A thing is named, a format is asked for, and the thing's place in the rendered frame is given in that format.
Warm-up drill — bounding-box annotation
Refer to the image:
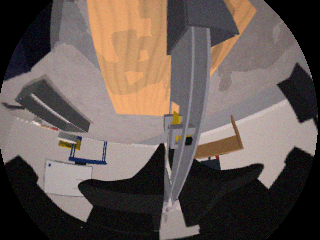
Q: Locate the light wooden board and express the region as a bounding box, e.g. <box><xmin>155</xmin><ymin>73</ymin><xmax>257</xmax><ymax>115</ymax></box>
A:
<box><xmin>87</xmin><ymin>0</ymin><xmax>257</xmax><ymax>116</ymax></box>

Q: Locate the white round disc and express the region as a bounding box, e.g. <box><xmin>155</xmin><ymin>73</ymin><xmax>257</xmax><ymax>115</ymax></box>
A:
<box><xmin>32</xmin><ymin>117</ymin><xmax>43</xmax><ymax>125</ymax></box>

